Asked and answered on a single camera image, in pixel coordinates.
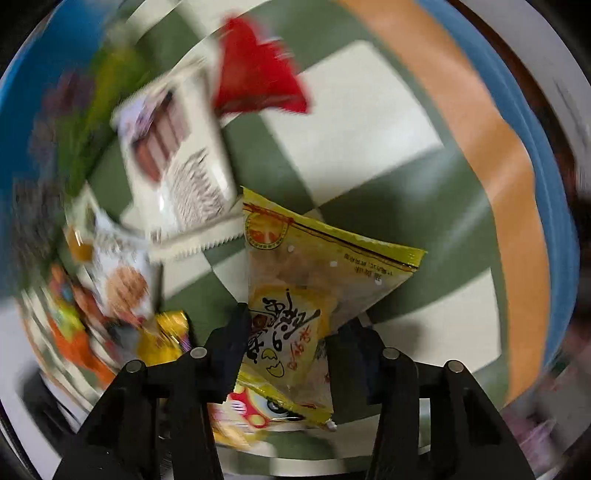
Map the white Franzzi cookie packet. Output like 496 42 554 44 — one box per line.
111 63 243 262

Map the white round cracker packet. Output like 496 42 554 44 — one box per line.
89 210 159 327

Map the red triangular snack packet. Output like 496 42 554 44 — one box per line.
213 15 310 116

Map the brown snack packet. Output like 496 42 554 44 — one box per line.
72 285 110 326

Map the orange snack packet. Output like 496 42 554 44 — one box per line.
48 317 114 388

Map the green white checkered bedsheet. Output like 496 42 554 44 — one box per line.
18 0 581 478

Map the blue and green carton box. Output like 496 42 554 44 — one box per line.
1 1 151 297

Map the clear packet with orange ball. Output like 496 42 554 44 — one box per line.
64 183 99 263

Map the yellow guoba snack bag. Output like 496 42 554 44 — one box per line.
136 311 304 450

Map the yellow egg cake packet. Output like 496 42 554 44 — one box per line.
238 189 425 427

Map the green colourful candy packet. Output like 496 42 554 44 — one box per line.
47 263 88 344

